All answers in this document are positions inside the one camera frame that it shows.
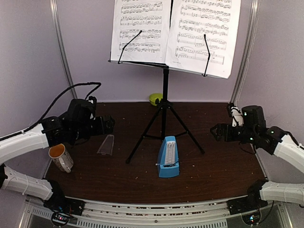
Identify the blue metronome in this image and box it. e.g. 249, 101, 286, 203
156, 136, 180, 178

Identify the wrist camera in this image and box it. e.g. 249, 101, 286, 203
86, 96, 97, 110
227, 103, 244, 127

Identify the left aluminium corner post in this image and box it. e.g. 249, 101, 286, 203
49, 0, 74, 86

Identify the right aluminium corner post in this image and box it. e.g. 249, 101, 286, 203
230, 0, 260, 105

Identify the aluminium corner post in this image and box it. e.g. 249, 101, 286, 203
49, 0, 74, 86
230, 0, 260, 105

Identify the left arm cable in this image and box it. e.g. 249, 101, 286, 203
0, 82, 102, 141

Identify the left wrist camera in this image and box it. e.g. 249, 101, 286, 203
86, 96, 97, 110

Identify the clear metronome front cover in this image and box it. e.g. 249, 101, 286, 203
97, 134, 114, 156

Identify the black music stand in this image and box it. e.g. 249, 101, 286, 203
108, 0, 232, 164

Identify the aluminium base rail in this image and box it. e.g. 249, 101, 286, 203
20, 187, 292, 228

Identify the sheet music page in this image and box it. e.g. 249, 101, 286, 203
110, 0, 171, 64
165, 0, 241, 79

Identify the green bowl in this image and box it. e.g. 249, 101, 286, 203
149, 93, 163, 106

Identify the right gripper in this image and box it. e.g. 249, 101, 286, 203
210, 123, 257, 144

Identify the white patterned mug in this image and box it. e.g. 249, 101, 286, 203
48, 144, 74, 173

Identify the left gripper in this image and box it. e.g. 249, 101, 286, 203
71, 114, 115, 142

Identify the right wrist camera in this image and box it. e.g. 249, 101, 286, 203
227, 103, 244, 127

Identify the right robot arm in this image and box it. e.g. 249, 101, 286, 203
210, 103, 304, 210

